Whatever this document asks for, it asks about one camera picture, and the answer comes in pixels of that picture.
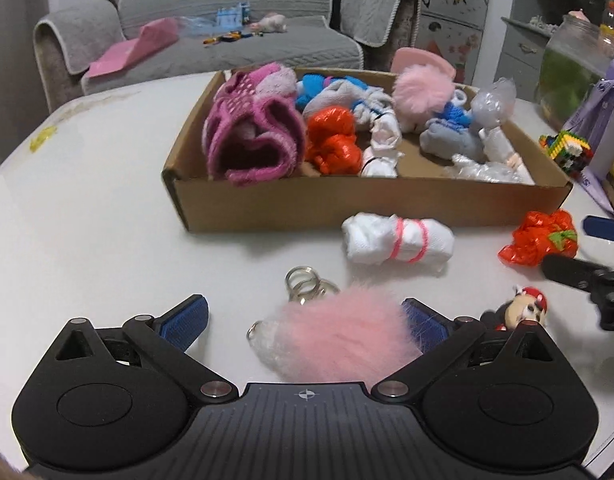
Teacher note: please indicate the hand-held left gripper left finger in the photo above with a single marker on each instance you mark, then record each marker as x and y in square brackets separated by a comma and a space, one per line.
[184, 322]

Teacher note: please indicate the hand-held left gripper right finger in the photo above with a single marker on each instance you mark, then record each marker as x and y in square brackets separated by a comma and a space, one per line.
[427, 325]

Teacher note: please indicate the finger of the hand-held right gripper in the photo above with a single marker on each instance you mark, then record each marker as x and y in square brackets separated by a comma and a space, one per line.
[572, 270]
[607, 229]

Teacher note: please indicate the orange plastic bag green tie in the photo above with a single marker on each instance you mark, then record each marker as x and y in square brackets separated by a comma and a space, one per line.
[532, 240]

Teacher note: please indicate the white sock pink bands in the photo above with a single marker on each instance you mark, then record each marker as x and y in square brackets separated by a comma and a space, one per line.
[377, 240]

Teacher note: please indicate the white towel peach band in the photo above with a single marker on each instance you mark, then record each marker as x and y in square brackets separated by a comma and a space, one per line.
[497, 147]

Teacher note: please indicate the brown cardboard box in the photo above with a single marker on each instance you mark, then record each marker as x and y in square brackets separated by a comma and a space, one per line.
[287, 205]

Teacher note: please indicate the pale blue sock bundle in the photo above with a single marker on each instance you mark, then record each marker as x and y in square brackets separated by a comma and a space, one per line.
[447, 142]

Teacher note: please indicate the pink dotted fleece slipper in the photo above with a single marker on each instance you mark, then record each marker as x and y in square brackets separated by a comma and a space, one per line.
[257, 82]
[267, 160]

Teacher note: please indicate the blue and white knit sock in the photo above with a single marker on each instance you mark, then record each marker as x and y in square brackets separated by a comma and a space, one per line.
[457, 112]

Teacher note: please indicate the scattered toy bricks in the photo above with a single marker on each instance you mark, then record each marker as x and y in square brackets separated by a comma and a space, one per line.
[229, 37]

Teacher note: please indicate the multicoloured block cube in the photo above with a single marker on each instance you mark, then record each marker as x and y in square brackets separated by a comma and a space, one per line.
[564, 149]

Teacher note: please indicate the purple bag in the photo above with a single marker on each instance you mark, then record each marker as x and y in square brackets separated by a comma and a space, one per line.
[602, 110]

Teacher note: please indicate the large glass jar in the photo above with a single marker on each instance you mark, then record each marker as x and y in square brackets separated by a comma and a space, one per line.
[567, 75]

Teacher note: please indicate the grey cabinet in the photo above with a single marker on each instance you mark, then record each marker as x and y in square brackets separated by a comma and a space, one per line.
[522, 55]

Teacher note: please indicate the orange drink bottle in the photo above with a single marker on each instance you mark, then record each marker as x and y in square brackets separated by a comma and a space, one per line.
[612, 20]

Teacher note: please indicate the pink lidded jar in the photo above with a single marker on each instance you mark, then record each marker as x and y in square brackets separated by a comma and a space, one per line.
[579, 14]

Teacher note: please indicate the small white ornaments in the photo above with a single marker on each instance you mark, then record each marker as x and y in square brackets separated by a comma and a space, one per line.
[541, 22]

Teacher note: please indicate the pink plastic chair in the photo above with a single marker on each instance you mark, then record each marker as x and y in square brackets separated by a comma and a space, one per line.
[412, 57]

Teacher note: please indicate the refrigerator with flower stickers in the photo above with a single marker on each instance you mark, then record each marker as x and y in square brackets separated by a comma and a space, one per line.
[454, 5]

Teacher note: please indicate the grey sofa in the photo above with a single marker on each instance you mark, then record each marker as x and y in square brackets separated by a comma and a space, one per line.
[52, 80]

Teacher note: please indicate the pink wedge cushion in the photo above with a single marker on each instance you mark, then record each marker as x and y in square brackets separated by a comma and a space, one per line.
[132, 50]

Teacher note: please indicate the grey quilted sofa seat cover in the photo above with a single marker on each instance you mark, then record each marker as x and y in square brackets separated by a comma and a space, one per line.
[267, 55]

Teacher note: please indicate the clear plastic toy bag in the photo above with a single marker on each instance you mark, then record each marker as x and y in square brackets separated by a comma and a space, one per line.
[197, 25]

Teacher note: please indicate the grey quilted armrest cover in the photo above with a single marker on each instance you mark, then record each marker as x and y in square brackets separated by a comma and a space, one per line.
[377, 5]
[77, 35]

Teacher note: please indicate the blue toy castle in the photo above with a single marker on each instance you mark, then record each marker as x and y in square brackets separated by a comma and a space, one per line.
[234, 16]

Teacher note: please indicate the small plush doll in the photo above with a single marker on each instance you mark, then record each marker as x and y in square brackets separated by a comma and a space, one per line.
[269, 22]

